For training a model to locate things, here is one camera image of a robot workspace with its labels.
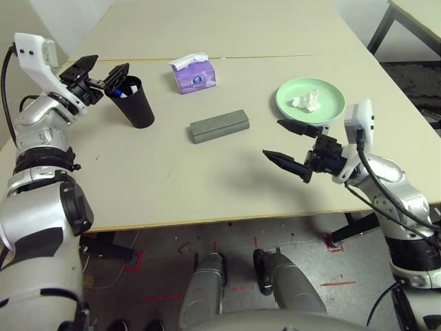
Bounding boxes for purple tissue pack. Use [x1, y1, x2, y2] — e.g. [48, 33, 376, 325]
[169, 52, 219, 95]

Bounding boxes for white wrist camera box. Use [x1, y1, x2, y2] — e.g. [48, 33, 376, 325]
[14, 32, 87, 115]
[332, 99, 376, 183]

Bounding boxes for grey glasses case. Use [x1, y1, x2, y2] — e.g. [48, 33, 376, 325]
[189, 109, 250, 144]

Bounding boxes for grey robot right leg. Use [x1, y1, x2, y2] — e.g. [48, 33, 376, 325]
[252, 248, 327, 314]

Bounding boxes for grey robot torso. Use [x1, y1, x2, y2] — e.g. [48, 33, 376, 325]
[185, 308, 387, 331]

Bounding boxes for light blue plate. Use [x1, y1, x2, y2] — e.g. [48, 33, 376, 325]
[279, 115, 342, 127]

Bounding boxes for grey robot leg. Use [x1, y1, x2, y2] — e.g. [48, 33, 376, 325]
[178, 251, 228, 327]
[252, 248, 327, 314]

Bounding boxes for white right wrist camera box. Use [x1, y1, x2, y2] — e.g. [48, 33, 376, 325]
[332, 99, 376, 183]

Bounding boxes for white tissue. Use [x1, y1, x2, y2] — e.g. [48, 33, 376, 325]
[291, 88, 323, 113]

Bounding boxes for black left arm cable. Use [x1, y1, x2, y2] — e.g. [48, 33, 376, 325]
[1, 43, 39, 146]

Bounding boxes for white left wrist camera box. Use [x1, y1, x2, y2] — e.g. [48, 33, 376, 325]
[14, 32, 87, 115]

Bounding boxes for light green plate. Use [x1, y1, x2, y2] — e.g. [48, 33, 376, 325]
[275, 78, 347, 124]

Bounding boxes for black plastic cup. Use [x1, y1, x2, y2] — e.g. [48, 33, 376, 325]
[103, 76, 156, 130]

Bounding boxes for thin white cable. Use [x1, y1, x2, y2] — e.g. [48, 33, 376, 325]
[82, 229, 142, 290]

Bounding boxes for black table foot bar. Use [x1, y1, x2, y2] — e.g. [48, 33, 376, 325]
[330, 212, 383, 242]
[81, 232, 142, 265]

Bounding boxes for grey robot left leg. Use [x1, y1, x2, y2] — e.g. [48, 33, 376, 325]
[178, 251, 228, 327]

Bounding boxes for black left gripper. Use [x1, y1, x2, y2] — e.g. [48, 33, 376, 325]
[58, 54, 131, 106]

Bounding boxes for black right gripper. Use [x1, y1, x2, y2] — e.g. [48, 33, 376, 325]
[262, 119, 346, 183]

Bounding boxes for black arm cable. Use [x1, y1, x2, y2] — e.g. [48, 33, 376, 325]
[344, 129, 441, 331]
[1, 43, 39, 146]

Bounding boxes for side table black frame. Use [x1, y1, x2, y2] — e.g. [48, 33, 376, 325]
[367, 0, 441, 59]

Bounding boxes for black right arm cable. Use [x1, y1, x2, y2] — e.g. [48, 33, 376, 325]
[344, 129, 441, 331]

